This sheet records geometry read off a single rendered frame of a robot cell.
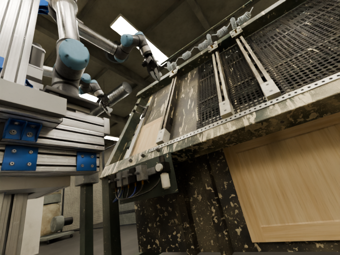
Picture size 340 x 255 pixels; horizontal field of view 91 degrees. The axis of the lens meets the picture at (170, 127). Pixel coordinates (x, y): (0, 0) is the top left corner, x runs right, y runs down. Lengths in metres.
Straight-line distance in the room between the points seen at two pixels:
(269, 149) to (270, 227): 0.41
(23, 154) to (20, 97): 0.21
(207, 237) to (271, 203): 0.45
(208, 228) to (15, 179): 1.03
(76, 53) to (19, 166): 0.48
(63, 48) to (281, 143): 1.16
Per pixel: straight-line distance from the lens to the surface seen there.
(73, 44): 0.90
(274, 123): 0.92
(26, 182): 0.85
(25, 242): 4.94
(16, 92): 0.68
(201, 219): 1.27
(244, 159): 1.12
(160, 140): 1.17
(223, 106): 1.04
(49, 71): 1.61
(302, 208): 1.11
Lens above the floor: 0.55
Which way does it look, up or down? 22 degrees up
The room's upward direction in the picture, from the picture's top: 11 degrees counter-clockwise
